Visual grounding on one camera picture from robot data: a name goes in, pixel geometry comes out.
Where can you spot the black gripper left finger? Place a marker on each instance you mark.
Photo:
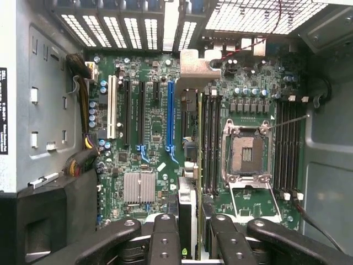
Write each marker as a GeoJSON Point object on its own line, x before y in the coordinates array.
{"type": "Point", "coordinates": [165, 240]}

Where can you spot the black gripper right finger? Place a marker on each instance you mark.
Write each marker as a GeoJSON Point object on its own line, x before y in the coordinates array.
{"type": "Point", "coordinates": [231, 243]}

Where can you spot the silver chipset heatsink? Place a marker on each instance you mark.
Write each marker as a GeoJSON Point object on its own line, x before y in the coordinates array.
{"type": "Point", "coordinates": [139, 187]}

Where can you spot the metal socket cover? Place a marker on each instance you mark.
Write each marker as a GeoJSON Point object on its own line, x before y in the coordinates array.
{"type": "Point", "coordinates": [251, 183]}

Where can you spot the CPU socket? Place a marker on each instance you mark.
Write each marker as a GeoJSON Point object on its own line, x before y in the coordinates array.
{"type": "Point", "coordinates": [248, 151]}

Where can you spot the black RAM slot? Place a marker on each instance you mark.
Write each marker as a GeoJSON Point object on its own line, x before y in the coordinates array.
{"type": "Point", "coordinates": [211, 138]}
{"type": "Point", "coordinates": [205, 138]}
{"type": "Point", "coordinates": [278, 151]}
{"type": "Point", "coordinates": [297, 151]}
{"type": "Point", "coordinates": [218, 138]}
{"type": "Point", "coordinates": [284, 151]}
{"type": "Point", "coordinates": [291, 151]}

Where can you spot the black plastic air shroud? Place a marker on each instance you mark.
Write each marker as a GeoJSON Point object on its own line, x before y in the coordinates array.
{"type": "Point", "coordinates": [55, 215]}

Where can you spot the green motherboard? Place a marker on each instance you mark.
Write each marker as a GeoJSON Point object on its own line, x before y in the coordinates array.
{"type": "Point", "coordinates": [154, 121]}

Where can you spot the open PC case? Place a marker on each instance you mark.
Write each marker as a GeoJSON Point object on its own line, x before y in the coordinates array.
{"type": "Point", "coordinates": [325, 165]}

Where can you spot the blue expansion slot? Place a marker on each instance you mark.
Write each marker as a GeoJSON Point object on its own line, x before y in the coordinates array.
{"type": "Point", "coordinates": [171, 110]}

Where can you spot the long black expansion slot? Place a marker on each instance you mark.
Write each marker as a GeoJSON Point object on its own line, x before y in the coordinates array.
{"type": "Point", "coordinates": [127, 110]}
{"type": "Point", "coordinates": [142, 110]}

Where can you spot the thin metal locking lever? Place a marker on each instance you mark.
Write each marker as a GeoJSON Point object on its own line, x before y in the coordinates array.
{"type": "Point", "coordinates": [289, 122]}

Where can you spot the white expansion slot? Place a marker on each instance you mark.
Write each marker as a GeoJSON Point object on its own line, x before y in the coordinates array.
{"type": "Point", "coordinates": [111, 107]}

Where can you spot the short black expansion slot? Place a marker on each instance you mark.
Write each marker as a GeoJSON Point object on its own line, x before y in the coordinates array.
{"type": "Point", "coordinates": [156, 91]}

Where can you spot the grey power supply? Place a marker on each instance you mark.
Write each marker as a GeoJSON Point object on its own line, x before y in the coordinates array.
{"type": "Point", "coordinates": [47, 110]}

